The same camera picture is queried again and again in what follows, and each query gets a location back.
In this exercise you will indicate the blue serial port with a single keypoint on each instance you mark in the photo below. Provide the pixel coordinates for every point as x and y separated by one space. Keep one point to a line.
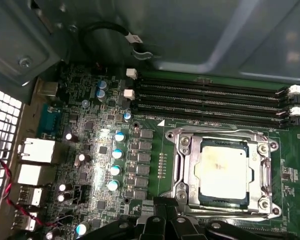
48 122

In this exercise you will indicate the black RAM slot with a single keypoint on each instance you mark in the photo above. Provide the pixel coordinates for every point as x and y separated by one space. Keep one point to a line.
215 88
215 107
215 116
215 97

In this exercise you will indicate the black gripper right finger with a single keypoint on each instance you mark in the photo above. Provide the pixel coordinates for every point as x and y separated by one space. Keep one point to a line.
182 227

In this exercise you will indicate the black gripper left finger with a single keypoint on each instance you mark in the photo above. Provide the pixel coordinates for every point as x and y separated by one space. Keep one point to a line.
150 227

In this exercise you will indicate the silver network port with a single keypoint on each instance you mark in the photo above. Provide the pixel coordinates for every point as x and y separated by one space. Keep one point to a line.
37 150

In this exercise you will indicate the black PC case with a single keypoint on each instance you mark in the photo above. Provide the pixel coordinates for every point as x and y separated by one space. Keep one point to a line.
215 37

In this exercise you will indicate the silver USB port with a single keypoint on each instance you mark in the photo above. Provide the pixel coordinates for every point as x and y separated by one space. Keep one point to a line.
25 222
32 196

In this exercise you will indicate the silver CPU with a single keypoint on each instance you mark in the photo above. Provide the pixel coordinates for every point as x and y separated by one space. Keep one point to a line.
223 170

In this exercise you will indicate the green motherboard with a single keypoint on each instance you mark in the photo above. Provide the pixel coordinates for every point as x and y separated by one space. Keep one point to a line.
165 155

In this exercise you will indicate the silver port block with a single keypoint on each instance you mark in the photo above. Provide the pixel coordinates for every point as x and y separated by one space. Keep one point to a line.
36 175

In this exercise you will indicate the CPU socket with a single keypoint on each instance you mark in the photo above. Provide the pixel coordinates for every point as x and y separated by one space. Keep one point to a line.
170 135

